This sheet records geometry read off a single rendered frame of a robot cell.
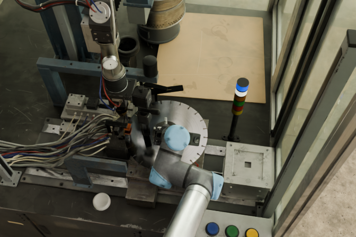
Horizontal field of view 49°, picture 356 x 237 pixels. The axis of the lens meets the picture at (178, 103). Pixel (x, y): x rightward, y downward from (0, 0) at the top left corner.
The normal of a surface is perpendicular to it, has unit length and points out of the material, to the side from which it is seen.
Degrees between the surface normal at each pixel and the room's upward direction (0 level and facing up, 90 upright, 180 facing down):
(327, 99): 90
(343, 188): 0
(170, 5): 90
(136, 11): 90
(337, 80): 90
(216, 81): 0
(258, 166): 0
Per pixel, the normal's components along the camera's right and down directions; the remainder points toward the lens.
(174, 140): 0.15, -0.07
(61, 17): -0.15, 0.81
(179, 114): 0.00, -0.58
